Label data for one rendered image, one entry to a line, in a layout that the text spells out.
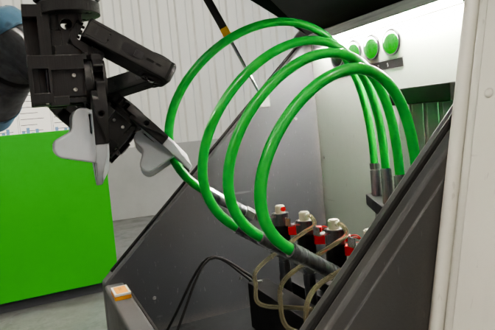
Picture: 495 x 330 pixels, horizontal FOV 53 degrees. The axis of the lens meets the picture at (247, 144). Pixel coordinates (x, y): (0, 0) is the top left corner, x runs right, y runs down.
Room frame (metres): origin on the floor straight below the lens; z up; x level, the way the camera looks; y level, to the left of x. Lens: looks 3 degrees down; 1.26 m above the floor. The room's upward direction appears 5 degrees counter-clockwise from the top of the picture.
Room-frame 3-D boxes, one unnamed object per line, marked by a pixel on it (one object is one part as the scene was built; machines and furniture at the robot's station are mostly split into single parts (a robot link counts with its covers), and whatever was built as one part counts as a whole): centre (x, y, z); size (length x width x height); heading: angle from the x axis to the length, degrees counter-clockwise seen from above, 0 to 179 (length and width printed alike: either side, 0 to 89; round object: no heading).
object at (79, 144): (0.57, 0.19, 1.25); 0.06 x 0.03 x 0.09; 114
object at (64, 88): (0.59, 0.20, 1.35); 0.09 x 0.08 x 0.12; 114
